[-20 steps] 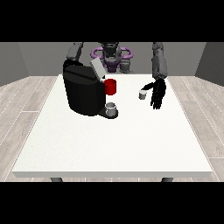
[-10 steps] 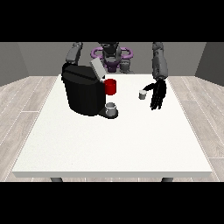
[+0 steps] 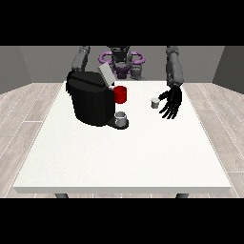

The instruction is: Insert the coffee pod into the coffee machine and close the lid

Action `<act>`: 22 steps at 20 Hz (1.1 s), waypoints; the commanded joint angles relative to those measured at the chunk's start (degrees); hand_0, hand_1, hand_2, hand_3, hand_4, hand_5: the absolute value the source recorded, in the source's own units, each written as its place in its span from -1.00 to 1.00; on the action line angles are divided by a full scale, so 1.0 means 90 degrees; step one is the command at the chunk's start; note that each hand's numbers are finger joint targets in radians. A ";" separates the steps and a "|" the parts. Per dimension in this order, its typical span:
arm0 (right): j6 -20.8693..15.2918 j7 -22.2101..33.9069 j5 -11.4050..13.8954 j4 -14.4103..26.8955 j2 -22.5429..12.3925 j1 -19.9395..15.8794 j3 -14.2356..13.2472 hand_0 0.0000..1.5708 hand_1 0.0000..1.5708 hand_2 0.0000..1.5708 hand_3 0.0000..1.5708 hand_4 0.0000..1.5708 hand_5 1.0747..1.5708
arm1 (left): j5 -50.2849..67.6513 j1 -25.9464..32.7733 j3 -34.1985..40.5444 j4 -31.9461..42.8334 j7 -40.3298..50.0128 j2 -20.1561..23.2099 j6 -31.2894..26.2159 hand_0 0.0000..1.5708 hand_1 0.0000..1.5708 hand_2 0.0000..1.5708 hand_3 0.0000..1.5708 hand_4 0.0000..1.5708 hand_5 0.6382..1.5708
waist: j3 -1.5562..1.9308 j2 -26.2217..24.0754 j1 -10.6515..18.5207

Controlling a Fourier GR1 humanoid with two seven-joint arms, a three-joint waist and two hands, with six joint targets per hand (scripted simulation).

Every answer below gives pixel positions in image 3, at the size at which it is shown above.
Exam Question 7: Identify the pale grey machine lid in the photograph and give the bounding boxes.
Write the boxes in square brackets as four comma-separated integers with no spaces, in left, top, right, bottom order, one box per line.
[97,62,116,87]

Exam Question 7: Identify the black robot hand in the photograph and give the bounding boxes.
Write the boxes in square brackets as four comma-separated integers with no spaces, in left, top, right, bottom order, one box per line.
[157,85,184,120]

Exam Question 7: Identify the small grey cup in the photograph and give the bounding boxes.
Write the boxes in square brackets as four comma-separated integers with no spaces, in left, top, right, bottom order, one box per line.
[114,111,128,128]

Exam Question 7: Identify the black coffee machine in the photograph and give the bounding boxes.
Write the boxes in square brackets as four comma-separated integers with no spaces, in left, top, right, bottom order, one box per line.
[65,70,131,131]

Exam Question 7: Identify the red pod holder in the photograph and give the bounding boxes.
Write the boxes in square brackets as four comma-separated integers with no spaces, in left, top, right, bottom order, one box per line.
[113,85,128,105]

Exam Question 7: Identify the grey robot trunk purple rings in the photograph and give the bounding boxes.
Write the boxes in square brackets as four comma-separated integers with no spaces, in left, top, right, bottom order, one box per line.
[98,46,148,82]

